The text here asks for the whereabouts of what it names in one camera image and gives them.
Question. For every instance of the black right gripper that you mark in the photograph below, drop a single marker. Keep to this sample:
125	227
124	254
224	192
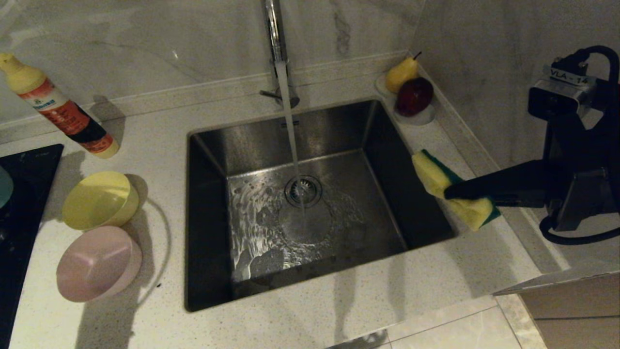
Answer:
586	165

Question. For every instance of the yellow green sponge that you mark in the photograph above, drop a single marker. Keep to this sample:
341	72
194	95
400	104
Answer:
431	174

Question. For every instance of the yellow plastic bowl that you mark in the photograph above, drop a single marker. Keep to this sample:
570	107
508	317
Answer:
97	201

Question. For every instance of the orange yellow detergent bottle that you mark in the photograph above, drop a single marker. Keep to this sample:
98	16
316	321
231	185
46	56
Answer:
63	111

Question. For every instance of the blue plastic bowl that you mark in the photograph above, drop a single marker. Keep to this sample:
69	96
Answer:
5	186

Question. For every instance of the stainless steel sink basin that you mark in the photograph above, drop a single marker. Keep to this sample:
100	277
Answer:
339	232

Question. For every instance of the small white fruit dish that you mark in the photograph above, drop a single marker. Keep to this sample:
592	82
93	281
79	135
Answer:
421	120

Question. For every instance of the light wooden cabinet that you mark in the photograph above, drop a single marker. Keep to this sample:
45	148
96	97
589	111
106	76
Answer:
576	310

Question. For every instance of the dark red apple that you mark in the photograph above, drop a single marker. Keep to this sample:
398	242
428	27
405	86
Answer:
414	97

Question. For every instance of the yellow pear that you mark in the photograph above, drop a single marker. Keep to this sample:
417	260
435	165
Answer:
399	75

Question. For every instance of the round metal drain strainer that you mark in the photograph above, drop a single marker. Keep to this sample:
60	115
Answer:
303	191

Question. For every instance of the chrome faucet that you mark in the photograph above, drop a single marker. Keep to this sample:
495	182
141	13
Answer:
277	39

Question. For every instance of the pink plastic bowl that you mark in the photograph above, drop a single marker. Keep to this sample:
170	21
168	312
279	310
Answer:
97	264

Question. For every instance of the black glass cooktop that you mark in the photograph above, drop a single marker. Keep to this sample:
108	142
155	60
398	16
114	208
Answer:
24	232

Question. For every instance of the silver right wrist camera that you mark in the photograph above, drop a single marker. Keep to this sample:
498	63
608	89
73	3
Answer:
557	97

